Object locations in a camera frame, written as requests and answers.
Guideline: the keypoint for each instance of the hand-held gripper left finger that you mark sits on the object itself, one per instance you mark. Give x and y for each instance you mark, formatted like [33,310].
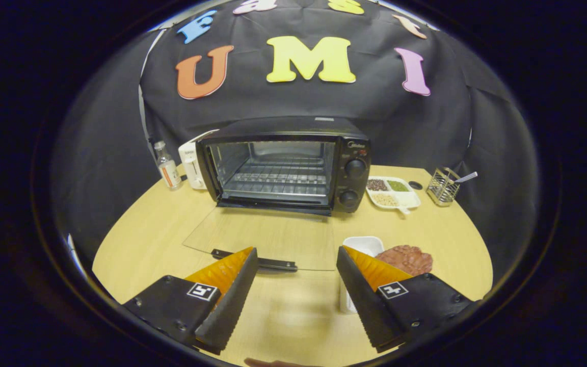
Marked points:
[227,300]

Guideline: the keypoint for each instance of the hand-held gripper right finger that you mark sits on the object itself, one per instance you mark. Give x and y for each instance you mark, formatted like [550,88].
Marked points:
[362,300]

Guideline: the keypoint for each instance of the red meat slice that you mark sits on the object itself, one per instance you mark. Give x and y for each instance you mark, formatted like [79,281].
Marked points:
[405,259]

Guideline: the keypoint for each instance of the black toaster oven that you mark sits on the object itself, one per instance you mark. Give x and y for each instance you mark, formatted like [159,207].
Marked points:
[352,148]

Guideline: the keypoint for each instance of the white bread toaster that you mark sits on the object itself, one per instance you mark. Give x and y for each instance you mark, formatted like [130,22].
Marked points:
[191,163]

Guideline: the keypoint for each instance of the small white plastic tray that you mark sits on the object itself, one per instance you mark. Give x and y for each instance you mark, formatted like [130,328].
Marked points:
[367,244]

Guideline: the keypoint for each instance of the white divided dish with grains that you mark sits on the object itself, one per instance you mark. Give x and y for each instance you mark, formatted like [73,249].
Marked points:
[408,198]

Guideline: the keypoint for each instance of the small black round cap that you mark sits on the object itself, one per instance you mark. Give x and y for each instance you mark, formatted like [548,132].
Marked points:
[415,185]

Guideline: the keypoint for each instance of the clear bottle with orange label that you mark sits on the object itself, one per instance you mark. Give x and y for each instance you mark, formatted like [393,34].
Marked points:
[167,171]

